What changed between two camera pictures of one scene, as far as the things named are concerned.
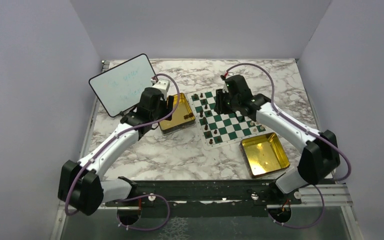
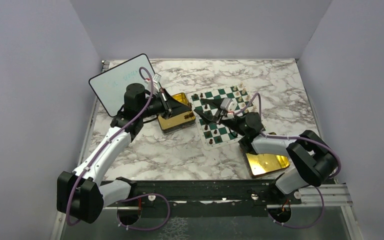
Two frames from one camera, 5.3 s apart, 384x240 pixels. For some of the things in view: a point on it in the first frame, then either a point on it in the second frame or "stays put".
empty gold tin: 263,154 stays put
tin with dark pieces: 184,117 stays put
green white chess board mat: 217,130 stays put
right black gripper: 219,107 -> 215,103
